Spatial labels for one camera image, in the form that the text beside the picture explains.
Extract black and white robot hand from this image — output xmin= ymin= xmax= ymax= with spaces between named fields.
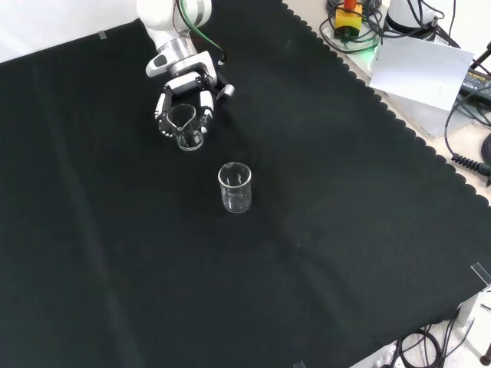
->
xmin=144 ymin=49 xmax=236 ymax=145

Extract clear glass beaker with spout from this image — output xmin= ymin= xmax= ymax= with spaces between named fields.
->
xmin=166 ymin=103 xmax=204 ymax=153

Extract black cloth with scalloped edge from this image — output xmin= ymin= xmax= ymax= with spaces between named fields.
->
xmin=0 ymin=0 xmax=491 ymax=368

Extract yellow emergency stop button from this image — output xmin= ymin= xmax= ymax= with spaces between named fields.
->
xmin=334 ymin=0 xmax=364 ymax=39

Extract pale white board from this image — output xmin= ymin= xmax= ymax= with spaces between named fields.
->
xmin=368 ymin=37 xmax=476 ymax=113

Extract black power adapter yellow label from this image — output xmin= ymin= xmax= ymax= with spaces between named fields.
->
xmin=459 ymin=65 xmax=491 ymax=97

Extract white power strip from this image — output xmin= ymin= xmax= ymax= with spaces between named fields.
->
xmin=356 ymin=342 xmax=400 ymax=368

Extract white box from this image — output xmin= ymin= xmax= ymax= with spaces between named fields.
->
xmin=458 ymin=285 xmax=491 ymax=361

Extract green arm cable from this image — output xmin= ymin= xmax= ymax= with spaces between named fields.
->
xmin=178 ymin=0 xmax=229 ymax=65

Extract dark green cable loop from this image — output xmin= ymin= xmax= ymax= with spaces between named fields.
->
xmin=318 ymin=6 xmax=384 ymax=54

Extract black coiled cable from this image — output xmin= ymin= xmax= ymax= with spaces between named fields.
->
xmin=443 ymin=86 xmax=491 ymax=178

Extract black cable loops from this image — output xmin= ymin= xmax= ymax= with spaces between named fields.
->
xmin=394 ymin=306 xmax=476 ymax=368

